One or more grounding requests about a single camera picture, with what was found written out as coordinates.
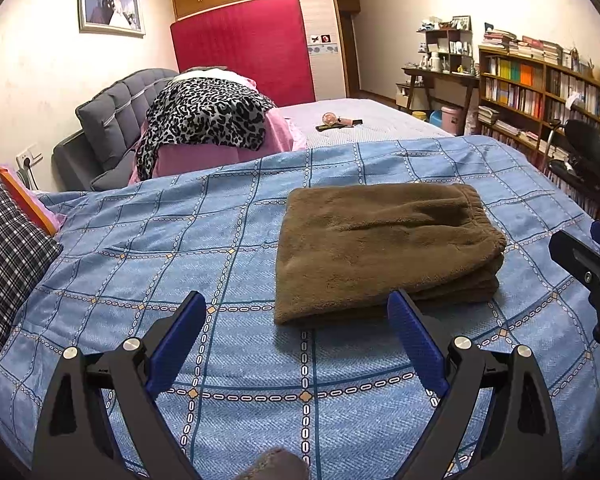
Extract black remote control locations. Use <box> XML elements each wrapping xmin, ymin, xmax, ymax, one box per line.
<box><xmin>316</xmin><ymin>118</ymin><xmax>364</xmax><ymax>132</ymax></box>

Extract pink bedding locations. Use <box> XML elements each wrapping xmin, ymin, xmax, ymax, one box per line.
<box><xmin>130</xmin><ymin>107</ymin><xmax>308</xmax><ymax>186</ymax></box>

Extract wooden desk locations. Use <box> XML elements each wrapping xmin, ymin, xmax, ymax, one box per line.
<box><xmin>401</xmin><ymin>66</ymin><xmax>481</xmax><ymax>121</ymax></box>

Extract wooden bookshelf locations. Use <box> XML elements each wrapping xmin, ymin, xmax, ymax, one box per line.
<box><xmin>477</xmin><ymin>44</ymin><xmax>600</xmax><ymax>211</ymax></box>

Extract red mattress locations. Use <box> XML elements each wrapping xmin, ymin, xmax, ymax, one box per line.
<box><xmin>169</xmin><ymin>0</ymin><xmax>317</xmax><ymax>108</ymax></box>

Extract white pillow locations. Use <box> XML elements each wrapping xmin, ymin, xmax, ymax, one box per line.
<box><xmin>172</xmin><ymin>66</ymin><xmax>261</xmax><ymax>96</ymax></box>

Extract grey padded headboard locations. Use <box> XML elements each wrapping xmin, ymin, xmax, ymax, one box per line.
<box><xmin>51</xmin><ymin>67</ymin><xmax>181</xmax><ymax>192</ymax></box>

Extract grey-brown fuzzy cloth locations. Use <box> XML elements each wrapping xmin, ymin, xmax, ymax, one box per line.
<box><xmin>240</xmin><ymin>447</ymin><xmax>312</xmax><ymax>480</ymax></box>

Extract pink bin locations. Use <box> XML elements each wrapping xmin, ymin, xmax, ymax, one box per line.
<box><xmin>440</xmin><ymin>105</ymin><xmax>464</xmax><ymax>136</ymax></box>

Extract white wall socket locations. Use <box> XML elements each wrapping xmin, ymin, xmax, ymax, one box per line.
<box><xmin>16</xmin><ymin>142</ymin><xmax>45</xmax><ymax>167</ymax></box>

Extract small wooden cubby shelf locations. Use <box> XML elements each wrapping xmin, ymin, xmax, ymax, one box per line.
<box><xmin>417</xmin><ymin>27</ymin><xmax>476</xmax><ymax>73</ymax></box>

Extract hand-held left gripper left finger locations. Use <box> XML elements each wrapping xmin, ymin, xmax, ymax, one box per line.
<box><xmin>32</xmin><ymin>291</ymin><xmax>207</xmax><ymax>480</ymax></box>

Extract orange and pink pillow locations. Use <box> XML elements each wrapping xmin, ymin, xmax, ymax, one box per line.
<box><xmin>0</xmin><ymin>166</ymin><xmax>68</xmax><ymax>237</ymax></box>

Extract small wooden drawer box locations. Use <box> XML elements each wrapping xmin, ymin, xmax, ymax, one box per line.
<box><xmin>395</xmin><ymin>82</ymin><xmax>416</xmax><ymax>110</ymax></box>

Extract dark plaid pillow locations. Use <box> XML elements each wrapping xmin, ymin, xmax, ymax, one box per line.
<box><xmin>0</xmin><ymin>174</ymin><xmax>65</xmax><ymax>373</ymax></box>

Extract leopard print cloth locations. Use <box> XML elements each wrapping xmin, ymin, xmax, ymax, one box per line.
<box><xmin>135</xmin><ymin>79</ymin><xmax>278</xmax><ymax>182</ymax></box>

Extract rows of colourful books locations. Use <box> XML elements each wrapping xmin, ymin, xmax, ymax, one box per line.
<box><xmin>482</xmin><ymin>55</ymin><xmax>600</xmax><ymax>201</ymax></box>

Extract brown fleece pants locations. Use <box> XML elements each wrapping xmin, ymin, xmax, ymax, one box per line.
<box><xmin>272</xmin><ymin>183</ymin><xmax>508</xmax><ymax>327</ymax></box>

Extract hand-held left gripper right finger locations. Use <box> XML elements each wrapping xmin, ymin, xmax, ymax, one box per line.
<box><xmin>386</xmin><ymin>290</ymin><xmax>563</xmax><ymax>480</ymax></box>

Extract black office chair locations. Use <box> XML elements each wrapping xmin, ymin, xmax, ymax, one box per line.
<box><xmin>535</xmin><ymin>119</ymin><xmax>600</xmax><ymax>221</ymax></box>

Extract pile of pale books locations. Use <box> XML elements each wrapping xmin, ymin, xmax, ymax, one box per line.
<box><xmin>482</xmin><ymin>27</ymin><xmax>563</xmax><ymax>64</ymax></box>

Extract framed wall photo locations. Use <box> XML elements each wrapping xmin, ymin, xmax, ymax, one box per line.
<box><xmin>77</xmin><ymin>0</ymin><xmax>147</xmax><ymax>38</ymax></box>

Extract blue checked blanket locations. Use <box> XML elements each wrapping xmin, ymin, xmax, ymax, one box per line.
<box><xmin>0</xmin><ymin>135</ymin><xmax>600</xmax><ymax>480</ymax></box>

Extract black power cable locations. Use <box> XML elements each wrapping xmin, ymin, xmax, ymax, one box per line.
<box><xmin>19</xmin><ymin>158</ymin><xmax>39</xmax><ymax>189</ymax></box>

